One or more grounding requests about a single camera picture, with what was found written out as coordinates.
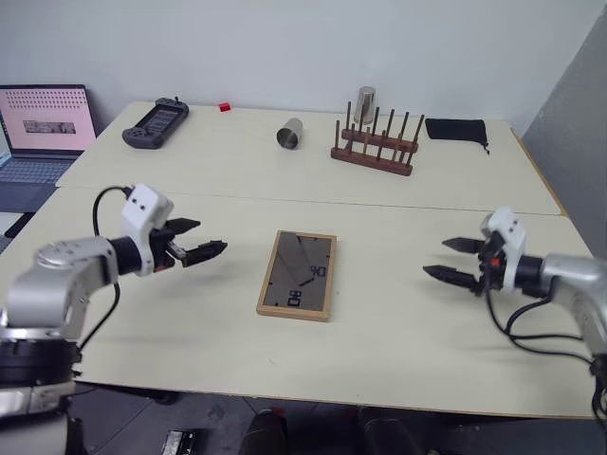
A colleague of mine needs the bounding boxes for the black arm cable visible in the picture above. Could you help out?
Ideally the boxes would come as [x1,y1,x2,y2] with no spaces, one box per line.
[75,186,135,364]
[484,286,607,423]

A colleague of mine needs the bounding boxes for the black box on floor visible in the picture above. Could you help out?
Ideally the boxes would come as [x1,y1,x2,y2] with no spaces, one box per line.
[161,428,210,455]

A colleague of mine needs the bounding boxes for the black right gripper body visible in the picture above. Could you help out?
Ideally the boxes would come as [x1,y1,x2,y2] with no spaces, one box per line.
[475,230,506,298]

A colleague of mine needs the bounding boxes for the black handheld game console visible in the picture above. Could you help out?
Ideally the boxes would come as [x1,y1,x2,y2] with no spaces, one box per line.
[121,96,191,151]

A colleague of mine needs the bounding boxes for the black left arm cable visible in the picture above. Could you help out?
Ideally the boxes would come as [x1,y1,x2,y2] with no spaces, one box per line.
[75,186,135,364]

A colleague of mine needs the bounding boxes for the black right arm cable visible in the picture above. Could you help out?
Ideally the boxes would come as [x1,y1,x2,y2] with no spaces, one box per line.
[484,286,607,423]

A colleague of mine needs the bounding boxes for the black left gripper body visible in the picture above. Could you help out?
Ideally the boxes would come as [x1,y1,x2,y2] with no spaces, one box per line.
[150,226,187,272]

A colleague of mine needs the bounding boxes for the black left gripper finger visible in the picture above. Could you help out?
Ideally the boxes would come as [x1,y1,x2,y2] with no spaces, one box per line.
[181,240,229,269]
[164,217,202,238]

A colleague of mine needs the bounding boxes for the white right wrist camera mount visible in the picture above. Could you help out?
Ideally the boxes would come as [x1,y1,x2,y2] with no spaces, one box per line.
[479,206,527,294]

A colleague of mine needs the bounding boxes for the steel cup lying down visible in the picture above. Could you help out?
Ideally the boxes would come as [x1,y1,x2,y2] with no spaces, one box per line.
[276,117,304,151]

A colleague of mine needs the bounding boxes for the open laptop with pink screen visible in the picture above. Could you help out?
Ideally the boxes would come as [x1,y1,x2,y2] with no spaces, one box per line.
[0,83,99,214]

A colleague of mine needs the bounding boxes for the wooden-framed grey board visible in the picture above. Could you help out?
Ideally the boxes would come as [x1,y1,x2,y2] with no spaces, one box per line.
[256,229,339,323]

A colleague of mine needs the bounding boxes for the steel cup standing upright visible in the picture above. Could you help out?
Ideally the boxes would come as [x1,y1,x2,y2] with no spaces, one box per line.
[353,85,377,122]

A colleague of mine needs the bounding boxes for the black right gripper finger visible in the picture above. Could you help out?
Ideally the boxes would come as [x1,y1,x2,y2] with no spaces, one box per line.
[441,236,487,256]
[422,264,484,295]

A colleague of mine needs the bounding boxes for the brown wooden peg rack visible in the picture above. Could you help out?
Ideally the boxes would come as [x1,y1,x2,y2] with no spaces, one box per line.
[330,100,426,177]

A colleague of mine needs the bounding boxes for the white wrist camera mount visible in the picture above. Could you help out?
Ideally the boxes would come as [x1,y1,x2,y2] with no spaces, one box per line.
[120,183,175,277]
[479,206,527,294]

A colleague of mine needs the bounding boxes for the dark rounded shape under table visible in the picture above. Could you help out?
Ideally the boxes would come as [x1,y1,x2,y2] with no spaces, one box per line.
[356,406,431,455]
[242,408,289,455]

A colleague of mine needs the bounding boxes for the black drawstring pouch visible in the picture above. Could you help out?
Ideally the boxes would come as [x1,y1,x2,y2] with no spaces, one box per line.
[424,117,490,156]

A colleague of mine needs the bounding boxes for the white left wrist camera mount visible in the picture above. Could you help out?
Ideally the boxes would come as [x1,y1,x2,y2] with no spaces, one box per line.
[120,183,175,277]

